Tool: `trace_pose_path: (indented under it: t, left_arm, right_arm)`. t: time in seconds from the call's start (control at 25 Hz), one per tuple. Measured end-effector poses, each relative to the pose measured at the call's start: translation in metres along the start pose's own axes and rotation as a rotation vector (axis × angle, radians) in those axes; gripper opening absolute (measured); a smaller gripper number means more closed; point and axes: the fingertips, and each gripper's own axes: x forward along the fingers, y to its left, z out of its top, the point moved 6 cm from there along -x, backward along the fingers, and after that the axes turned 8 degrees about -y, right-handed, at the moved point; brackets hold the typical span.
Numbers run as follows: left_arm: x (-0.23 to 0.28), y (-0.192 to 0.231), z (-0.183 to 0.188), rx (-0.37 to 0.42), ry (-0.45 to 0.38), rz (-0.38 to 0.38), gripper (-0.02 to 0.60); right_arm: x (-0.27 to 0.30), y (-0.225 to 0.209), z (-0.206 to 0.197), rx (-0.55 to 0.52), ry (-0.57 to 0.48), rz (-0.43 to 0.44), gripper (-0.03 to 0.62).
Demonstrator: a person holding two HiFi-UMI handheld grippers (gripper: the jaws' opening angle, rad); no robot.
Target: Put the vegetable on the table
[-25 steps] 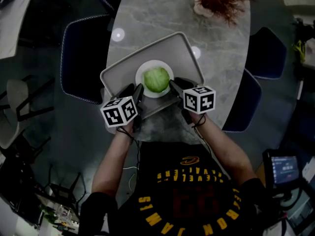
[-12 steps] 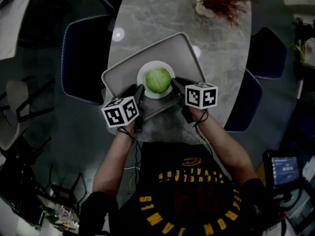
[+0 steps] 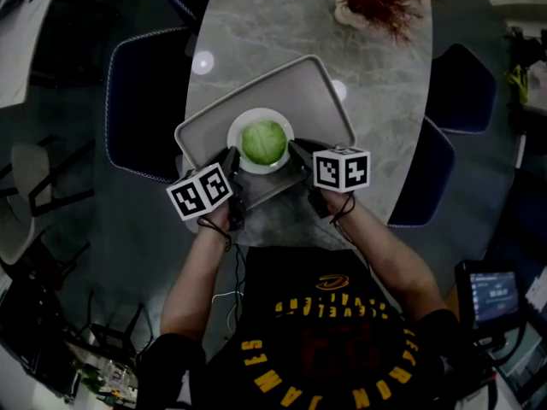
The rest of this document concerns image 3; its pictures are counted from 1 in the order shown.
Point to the person's black jersey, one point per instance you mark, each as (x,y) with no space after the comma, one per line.
(329,335)

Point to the grey rectangular tray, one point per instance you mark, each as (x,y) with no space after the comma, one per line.
(295,96)

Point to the grey marble table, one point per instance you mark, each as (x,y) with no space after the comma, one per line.
(273,28)

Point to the white side table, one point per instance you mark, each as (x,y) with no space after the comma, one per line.
(21,32)

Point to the black metal stool frame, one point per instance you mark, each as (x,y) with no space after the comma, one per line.
(111,331)

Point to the person's left forearm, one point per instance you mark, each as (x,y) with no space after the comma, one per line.
(192,280)

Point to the person's right forearm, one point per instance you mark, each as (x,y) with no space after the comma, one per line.
(393,263)

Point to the grey chair with black legs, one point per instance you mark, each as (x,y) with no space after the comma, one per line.
(30,177)

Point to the white round plate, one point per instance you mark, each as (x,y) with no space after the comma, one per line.
(239,126)

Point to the green cabbage vegetable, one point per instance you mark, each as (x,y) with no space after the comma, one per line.
(263,142)

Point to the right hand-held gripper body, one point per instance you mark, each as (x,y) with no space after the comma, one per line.
(339,169)

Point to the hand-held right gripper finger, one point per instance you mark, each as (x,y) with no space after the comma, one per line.
(304,152)

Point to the yellow-green bundle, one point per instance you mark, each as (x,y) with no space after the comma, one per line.
(518,81)

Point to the black-framed screen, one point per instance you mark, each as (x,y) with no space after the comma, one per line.
(493,295)

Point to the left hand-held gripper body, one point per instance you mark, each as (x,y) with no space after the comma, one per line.
(198,195)

